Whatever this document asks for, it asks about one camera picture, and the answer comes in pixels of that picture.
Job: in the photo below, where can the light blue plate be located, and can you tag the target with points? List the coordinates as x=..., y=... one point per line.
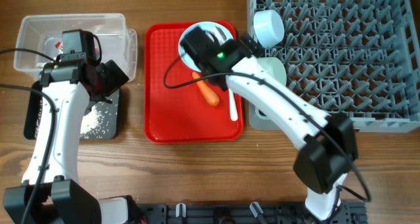
x=212, y=30

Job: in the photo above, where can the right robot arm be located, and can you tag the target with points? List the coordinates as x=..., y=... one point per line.
x=326, y=143

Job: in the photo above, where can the red snack wrapper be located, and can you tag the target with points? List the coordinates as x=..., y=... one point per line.
x=59, y=47

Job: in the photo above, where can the clear plastic waste bin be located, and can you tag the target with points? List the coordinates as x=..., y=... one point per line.
x=42, y=33

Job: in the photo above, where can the red serving tray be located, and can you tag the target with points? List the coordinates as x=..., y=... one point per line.
x=181, y=115

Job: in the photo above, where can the green bowl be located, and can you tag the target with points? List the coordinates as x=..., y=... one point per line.
x=275, y=68

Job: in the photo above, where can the orange carrot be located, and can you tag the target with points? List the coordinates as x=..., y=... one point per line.
x=209, y=95

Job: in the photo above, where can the grey dishwasher rack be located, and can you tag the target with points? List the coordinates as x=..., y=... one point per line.
x=360, y=57

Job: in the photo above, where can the light blue bowl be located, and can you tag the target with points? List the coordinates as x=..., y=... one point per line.
x=269, y=28

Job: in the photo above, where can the white rice grains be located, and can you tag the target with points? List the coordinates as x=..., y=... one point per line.
x=95, y=119

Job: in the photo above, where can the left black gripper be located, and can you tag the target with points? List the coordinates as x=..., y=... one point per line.
x=99, y=97

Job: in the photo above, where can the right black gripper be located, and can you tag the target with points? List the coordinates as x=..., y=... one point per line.
x=216, y=81

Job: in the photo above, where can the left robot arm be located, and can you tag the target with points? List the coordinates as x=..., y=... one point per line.
x=49, y=192

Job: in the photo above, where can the black rectangular tray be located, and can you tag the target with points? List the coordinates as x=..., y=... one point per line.
x=101, y=119

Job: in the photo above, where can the white plastic spoon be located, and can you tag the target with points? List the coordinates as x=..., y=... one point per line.
x=233, y=109

